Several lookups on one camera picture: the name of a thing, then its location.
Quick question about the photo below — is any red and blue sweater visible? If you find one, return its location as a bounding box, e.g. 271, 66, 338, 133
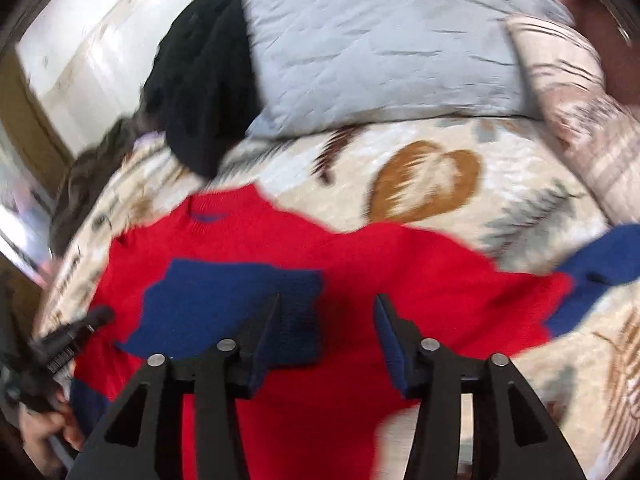
70, 182, 640, 480

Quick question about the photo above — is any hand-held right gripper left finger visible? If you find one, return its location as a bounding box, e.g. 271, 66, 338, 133
65, 292, 281, 480

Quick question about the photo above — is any reddish brown headboard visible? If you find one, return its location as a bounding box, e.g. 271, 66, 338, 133
500, 0, 640, 111

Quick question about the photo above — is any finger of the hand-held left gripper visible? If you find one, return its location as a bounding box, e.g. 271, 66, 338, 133
30, 305, 116, 376

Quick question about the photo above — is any wooden door frame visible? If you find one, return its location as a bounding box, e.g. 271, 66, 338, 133
0, 55, 71, 176

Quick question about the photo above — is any brown fuzzy blanket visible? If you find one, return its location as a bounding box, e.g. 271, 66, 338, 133
50, 117, 151, 256

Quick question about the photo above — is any shiny glass door panel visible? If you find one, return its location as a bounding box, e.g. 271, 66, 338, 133
0, 125, 56, 271

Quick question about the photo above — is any beige striped pillow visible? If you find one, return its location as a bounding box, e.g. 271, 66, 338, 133
505, 12, 640, 226

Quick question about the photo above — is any black garment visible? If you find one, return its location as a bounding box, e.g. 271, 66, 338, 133
141, 0, 266, 178

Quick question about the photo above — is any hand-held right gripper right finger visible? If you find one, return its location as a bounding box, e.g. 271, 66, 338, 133
374, 294, 588, 480

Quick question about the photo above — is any leaf-print blanket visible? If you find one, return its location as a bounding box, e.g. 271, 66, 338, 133
35, 115, 640, 480

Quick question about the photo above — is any person's left hand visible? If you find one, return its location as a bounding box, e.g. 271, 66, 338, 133
20, 394, 85, 462

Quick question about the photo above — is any grey quilted pillow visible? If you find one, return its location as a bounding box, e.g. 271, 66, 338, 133
239, 0, 576, 138

